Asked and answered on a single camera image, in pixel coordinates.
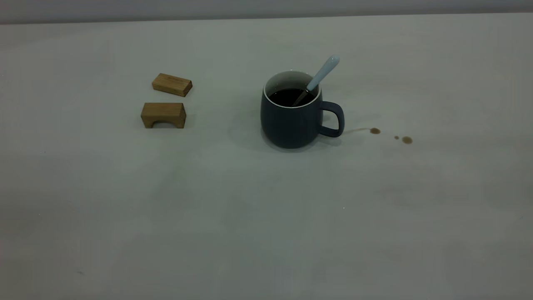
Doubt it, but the dark coffee liquid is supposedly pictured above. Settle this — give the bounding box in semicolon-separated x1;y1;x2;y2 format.
269;87;313;107

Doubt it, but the metal spoon light blue handle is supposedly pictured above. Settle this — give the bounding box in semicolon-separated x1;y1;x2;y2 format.
291;55;340;107

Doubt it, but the rectangular wooden block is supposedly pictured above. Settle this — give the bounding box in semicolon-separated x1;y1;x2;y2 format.
151;73;193;98

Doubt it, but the arched wooden block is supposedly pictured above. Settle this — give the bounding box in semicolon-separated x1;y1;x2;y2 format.
140;102;187;129

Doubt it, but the dark grey ceramic mug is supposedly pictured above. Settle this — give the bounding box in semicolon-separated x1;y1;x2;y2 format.
260;70;345;149

